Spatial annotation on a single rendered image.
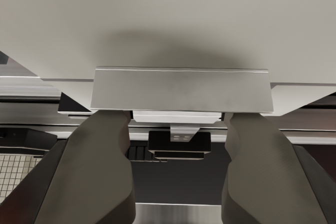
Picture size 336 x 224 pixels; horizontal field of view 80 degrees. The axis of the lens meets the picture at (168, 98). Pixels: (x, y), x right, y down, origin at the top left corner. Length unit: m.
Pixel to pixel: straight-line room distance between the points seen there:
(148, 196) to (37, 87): 0.53
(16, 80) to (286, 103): 0.25
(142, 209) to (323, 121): 0.45
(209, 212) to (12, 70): 0.23
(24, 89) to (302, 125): 0.50
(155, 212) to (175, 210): 0.02
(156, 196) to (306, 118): 0.48
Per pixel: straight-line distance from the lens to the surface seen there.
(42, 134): 0.52
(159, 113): 0.18
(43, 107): 0.54
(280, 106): 0.18
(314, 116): 0.55
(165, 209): 0.21
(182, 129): 0.25
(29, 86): 0.27
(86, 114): 0.23
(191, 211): 0.21
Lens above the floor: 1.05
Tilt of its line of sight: 18 degrees down
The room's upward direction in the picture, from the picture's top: 179 degrees counter-clockwise
